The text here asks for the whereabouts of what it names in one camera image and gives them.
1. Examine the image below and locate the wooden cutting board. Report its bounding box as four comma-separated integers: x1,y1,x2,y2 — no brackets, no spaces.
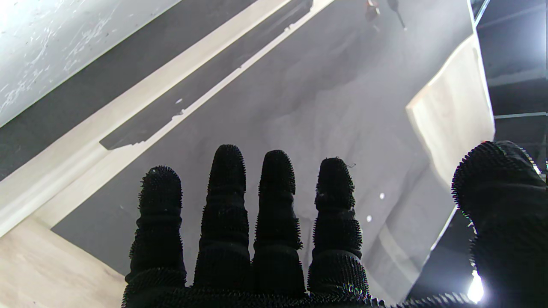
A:
0,218,127,308

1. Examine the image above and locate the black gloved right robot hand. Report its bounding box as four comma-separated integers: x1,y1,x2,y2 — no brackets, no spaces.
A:
122,141,548,308

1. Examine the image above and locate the long wooden shelf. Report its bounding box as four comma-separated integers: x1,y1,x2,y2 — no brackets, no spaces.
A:
0,0,337,238

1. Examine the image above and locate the light wooden cabinet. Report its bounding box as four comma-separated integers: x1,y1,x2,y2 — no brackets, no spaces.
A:
406,33,496,191

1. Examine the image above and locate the dark wine bottle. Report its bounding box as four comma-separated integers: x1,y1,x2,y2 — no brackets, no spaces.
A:
387,0,407,30

